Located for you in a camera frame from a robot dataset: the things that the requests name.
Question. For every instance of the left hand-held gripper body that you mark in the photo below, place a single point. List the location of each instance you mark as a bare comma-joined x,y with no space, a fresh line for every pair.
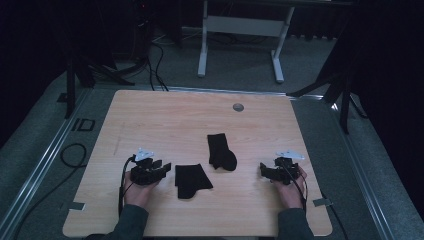
143,175

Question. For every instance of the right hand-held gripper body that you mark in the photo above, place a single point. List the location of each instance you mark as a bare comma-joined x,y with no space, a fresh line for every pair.
286,171

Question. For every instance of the person's left hand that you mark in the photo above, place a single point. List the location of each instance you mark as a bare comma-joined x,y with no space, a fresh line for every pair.
138,195

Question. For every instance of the person's right hand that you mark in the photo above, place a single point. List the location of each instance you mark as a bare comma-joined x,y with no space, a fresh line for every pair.
290,195

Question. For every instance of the black sock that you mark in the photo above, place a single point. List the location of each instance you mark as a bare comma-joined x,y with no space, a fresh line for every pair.
190,180
221,151

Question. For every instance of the grey tape piece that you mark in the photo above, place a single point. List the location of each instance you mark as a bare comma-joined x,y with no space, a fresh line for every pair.
322,202
77,206

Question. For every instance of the grey round table grommet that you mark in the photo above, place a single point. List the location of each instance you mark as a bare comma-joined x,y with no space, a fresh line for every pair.
238,107

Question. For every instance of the black tripod stand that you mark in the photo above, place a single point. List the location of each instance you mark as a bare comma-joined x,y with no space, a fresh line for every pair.
341,90
76,71

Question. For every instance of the metal floor rail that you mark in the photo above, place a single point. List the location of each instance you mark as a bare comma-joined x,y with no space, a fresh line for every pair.
43,155
358,160

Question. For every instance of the white metal desk frame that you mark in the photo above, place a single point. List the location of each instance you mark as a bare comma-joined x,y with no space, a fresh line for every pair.
245,26

